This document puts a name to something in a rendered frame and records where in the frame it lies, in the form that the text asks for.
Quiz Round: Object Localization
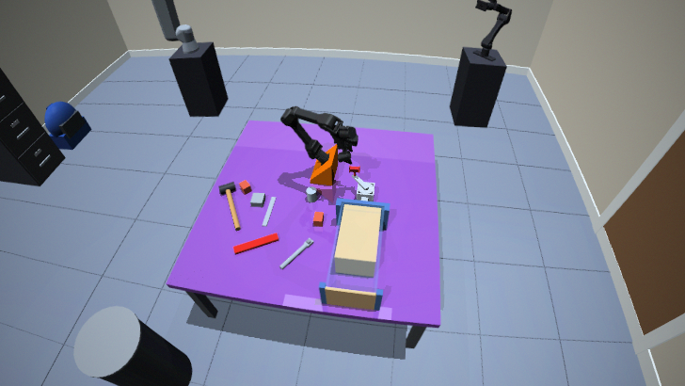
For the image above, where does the hammer with black head and wooden handle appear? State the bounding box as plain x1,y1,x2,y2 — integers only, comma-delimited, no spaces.
219,182,241,231

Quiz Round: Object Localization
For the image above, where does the red flat bar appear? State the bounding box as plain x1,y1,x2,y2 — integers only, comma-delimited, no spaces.
233,233,279,254

